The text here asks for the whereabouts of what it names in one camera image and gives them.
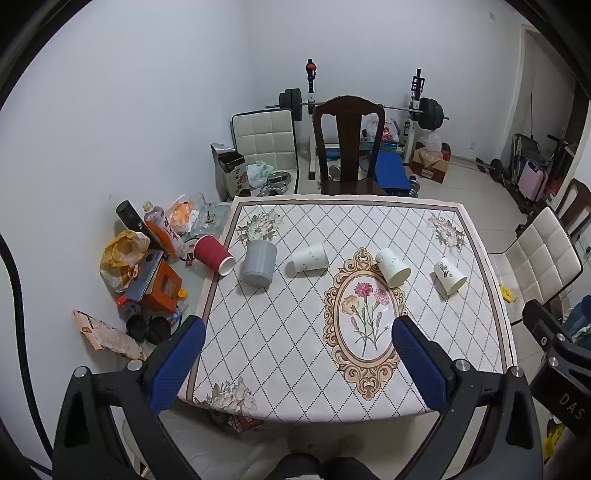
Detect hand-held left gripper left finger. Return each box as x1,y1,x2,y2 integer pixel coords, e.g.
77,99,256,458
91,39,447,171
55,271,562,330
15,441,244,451
53,315,206,480

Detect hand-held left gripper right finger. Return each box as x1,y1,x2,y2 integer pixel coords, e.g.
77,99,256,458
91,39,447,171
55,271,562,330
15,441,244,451
392,315,544,480

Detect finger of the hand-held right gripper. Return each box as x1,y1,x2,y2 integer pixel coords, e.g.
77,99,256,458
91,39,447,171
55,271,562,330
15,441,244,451
522,299,575,357

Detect white paper cup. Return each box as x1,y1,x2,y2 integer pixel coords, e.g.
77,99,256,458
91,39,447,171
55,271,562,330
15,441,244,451
433,258,467,297
374,248,412,289
291,242,329,277

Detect red paper cup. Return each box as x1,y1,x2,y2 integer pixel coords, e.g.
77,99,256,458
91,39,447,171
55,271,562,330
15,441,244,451
193,234,236,277

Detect grey ceramic cup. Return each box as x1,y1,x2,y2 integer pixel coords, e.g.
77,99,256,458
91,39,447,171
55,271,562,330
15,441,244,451
242,239,279,287

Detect black bowl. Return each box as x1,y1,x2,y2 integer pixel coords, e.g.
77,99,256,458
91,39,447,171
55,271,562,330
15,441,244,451
145,316,171,345
126,314,148,343

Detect white cushioned chair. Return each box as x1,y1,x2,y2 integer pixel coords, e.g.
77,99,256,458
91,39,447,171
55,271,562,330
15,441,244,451
488,206,584,315
231,109,300,195

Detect printed paper leaflet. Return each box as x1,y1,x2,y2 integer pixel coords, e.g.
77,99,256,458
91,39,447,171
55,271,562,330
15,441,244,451
71,309,148,361

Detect orange box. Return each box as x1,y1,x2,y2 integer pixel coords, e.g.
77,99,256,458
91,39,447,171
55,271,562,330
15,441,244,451
142,263,184,312

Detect red-brown box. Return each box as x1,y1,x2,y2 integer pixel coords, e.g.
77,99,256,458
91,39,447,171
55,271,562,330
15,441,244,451
211,410,265,433

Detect floral diamond-pattern tablecloth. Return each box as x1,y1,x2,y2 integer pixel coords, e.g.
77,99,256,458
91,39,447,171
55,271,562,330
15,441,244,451
178,194,518,424

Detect yellow plastic bag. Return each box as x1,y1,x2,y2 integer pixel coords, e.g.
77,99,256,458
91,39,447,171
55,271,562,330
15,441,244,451
100,230,152,294

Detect dark wooden chair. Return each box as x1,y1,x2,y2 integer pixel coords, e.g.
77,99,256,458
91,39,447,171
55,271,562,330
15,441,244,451
312,96,387,197
553,178,591,243

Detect juice bottle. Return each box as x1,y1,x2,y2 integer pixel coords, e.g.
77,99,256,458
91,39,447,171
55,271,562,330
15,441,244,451
141,201,178,259

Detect person's legs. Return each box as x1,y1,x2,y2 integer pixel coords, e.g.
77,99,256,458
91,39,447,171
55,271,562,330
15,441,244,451
274,451,385,480

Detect pink suitcase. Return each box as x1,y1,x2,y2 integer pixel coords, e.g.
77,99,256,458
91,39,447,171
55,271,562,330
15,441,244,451
519,159,549,202

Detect clear plastic container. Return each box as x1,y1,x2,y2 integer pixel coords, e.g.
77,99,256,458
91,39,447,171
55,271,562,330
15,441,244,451
190,202,232,237

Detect clear bag with orange contents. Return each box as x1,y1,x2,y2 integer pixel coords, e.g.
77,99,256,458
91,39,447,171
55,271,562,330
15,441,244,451
164,194,206,236

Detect black cylinder bottle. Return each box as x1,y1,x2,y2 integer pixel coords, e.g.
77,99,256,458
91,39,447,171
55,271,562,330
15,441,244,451
115,200,149,234

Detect black dumbbell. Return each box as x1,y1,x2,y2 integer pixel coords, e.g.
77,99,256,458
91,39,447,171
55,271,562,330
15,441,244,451
475,157,509,186

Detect black stroller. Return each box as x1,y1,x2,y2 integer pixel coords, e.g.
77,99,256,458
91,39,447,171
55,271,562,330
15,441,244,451
510,132,570,214

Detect blue bench pad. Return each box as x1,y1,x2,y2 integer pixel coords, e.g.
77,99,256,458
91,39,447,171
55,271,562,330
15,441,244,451
373,151,413,195

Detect cardboard box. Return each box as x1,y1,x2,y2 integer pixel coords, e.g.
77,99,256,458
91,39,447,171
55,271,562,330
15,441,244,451
410,143,452,184

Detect dark tea box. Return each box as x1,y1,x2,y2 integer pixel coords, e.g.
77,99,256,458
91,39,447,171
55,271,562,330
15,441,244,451
211,143,250,202

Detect metal pots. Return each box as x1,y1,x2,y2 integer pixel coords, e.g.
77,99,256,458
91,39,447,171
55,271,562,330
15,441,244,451
257,170,293,198

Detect green and white plastic bag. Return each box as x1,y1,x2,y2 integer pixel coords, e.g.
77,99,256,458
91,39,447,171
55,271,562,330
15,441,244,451
246,160,273,188

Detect red and white plastic bag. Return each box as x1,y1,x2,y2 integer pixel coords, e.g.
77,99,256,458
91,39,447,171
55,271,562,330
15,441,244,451
361,114,400,145

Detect barbell with black plates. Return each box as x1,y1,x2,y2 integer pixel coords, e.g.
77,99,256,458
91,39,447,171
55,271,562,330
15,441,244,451
265,88,450,123

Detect white bench press rack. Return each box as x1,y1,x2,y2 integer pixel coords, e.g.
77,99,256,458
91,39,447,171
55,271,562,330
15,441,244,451
298,58,428,183

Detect black cable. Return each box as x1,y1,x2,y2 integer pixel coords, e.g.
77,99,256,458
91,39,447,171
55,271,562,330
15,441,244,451
0,234,52,476

